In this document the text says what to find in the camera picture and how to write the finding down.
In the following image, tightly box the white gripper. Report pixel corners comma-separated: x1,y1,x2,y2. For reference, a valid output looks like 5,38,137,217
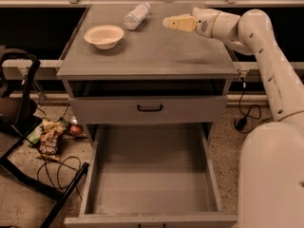
162,8,219,38

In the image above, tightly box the clear plastic water bottle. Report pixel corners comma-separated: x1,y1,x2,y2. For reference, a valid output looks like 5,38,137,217
123,3,150,30

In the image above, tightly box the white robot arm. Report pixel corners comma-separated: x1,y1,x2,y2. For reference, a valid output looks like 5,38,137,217
162,8,304,228

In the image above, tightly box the grey drawer cabinet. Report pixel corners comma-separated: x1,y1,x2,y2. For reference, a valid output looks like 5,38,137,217
56,1,239,228

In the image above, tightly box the closed grey top drawer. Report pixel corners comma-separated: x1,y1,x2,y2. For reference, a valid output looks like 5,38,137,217
69,96,228,124

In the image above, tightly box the open grey middle drawer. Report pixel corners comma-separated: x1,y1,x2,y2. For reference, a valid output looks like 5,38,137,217
65,123,237,228

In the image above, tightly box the red apple on floor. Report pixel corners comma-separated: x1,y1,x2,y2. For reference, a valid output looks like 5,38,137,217
69,124,83,135

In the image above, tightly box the chip snack bag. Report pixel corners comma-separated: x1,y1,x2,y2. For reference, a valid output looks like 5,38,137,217
36,120,64,162

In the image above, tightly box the black drawer handle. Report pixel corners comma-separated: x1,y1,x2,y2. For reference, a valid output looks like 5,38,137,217
137,104,163,112

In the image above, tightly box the black power adapter with cable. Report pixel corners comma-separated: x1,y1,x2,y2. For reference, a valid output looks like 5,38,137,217
234,77,262,134

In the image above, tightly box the black chair frame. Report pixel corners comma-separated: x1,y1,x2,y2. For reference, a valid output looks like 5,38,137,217
0,46,89,228

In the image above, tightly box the black floor cable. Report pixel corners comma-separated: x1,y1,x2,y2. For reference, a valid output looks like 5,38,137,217
36,155,84,201

